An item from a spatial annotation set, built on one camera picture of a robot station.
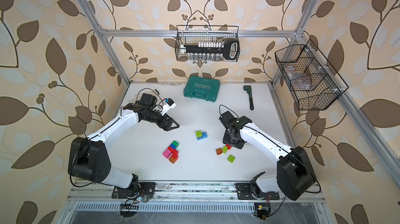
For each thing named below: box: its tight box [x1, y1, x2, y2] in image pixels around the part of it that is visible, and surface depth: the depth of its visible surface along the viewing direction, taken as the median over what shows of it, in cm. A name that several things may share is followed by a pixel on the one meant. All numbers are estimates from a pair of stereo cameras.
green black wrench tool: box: [242, 85, 255, 111], surface depth 115 cm
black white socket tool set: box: [180, 39, 241, 61], surface depth 86 cm
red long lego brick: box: [167, 145, 179, 161], surface depth 87 cm
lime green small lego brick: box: [227, 154, 236, 164], surface depth 85 cm
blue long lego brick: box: [196, 131, 208, 141], surface depth 93 cm
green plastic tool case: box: [183, 75, 221, 103], surface depth 114 cm
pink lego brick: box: [162, 148, 173, 160], surface depth 86 cm
